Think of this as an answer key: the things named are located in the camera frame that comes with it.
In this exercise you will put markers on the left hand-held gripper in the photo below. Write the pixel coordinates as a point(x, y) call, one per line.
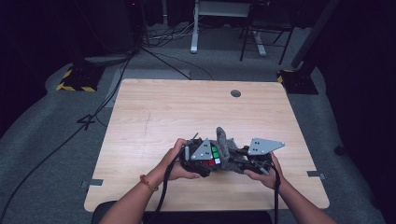
point(200, 152)

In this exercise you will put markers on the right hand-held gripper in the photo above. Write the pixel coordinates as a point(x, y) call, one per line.
point(263, 146)

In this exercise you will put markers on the colourful puzzle cube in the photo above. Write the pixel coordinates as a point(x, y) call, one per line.
point(214, 154)

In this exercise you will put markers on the grey fluffy cloth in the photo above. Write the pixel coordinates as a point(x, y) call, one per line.
point(222, 143)

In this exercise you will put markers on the person's left hand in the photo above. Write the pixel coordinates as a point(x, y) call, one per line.
point(169, 165)

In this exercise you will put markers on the person's right hand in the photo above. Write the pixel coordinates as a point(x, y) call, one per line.
point(269, 180)

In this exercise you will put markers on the grey round table grommet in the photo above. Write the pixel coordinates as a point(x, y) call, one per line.
point(235, 93)

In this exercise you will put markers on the person's dark clothing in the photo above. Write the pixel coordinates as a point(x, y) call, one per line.
point(202, 217)

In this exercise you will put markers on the yellow-black striped stand base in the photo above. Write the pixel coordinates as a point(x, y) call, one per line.
point(81, 77)
point(299, 82)

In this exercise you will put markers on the black chair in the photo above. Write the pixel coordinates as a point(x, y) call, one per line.
point(271, 25)

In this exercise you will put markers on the dark stand with grey base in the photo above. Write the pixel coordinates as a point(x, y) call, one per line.
point(106, 59)

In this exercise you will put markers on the grey metal table bracket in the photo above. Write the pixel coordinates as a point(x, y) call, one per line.
point(315, 174)
point(93, 182)

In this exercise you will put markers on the white desk frame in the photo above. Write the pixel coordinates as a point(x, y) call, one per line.
point(195, 31)

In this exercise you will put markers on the grey metal post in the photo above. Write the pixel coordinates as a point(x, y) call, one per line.
point(314, 32)

